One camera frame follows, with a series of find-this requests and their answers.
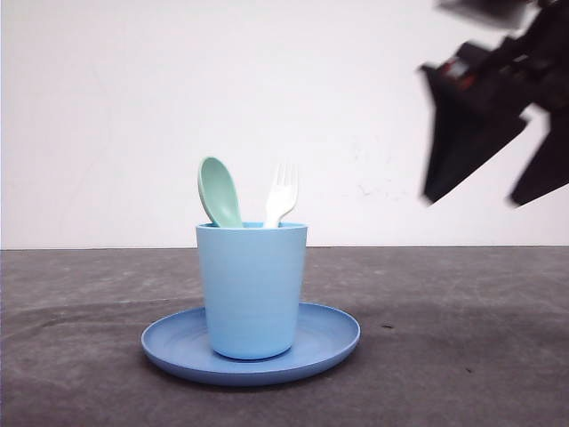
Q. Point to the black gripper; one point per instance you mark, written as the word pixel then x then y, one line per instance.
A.
pixel 479 96

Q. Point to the white plastic fork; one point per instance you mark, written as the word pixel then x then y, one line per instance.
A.
pixel 283 195

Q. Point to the light blue plastic cup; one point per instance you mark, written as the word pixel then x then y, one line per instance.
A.
pixel 252 279

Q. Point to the mint green plastic spoon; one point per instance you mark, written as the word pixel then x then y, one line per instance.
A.
pixel 218 194

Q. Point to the blue plastic plate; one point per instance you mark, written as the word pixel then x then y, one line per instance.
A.
pixel 178 344

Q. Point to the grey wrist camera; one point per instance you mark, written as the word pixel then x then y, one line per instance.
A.
pixel 505 14

